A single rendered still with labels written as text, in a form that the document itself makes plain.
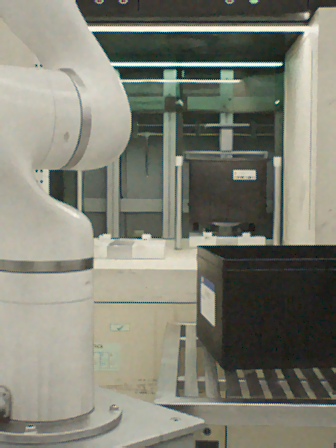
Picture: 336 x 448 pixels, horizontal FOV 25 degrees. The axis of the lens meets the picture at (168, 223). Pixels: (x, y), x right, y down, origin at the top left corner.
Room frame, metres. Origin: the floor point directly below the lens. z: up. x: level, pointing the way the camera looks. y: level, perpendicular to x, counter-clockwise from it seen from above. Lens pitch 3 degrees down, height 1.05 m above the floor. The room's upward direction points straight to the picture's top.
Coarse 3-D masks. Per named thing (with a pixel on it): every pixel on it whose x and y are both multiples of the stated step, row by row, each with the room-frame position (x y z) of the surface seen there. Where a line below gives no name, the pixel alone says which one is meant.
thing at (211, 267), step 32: (224, 256) 1.46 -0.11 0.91; (256, 256) 1.46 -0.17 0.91; (288, 256) 1.47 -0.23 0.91; (320, 256) 1.48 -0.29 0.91; (224, 288) 1.19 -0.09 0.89; (256, 288) 1.19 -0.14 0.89; (288, 288) 1.19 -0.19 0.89; (320, 288) 1.20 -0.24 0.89; (224, 320) 1.18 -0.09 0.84; (256, 320) 1.19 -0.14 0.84; (288, 320) 1.19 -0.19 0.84; (320, 320) 1.20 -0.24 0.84; (224, 352) 1.18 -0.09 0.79; (256, 352) 1.19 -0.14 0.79; (288, 352) 1.19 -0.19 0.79; (320, 352) 1.20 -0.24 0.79
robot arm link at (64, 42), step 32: (0, 0) 0.94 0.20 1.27; (32, 0) 0.92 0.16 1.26; (64, 0) 0.93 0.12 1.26; (32, 32) 0.95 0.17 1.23; (64, 32) 0.94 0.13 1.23; (64, 64) 0.95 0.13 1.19; (96, 64) 0.94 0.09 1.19; (96, 96) 0.92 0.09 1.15; (96, 128) 0.91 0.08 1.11; (128, 128) 0.95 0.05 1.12; (96, 160) 0.94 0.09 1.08
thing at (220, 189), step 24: (192, 168) 2.14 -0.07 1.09; (216, 168) 2.13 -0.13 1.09; (240, 168) 2.13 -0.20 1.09; (264, 168) 2.13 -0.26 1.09; (192, 192) 2.14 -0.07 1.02; (216, 192) 2.13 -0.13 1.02; (240, 192) 2.13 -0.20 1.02; (264, 192) 2.13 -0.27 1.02; (192, 216) 2.14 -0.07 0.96; (216, 216) 2.13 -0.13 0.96; (240, 216) 2.13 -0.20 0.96; (264, 216) 2.13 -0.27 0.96
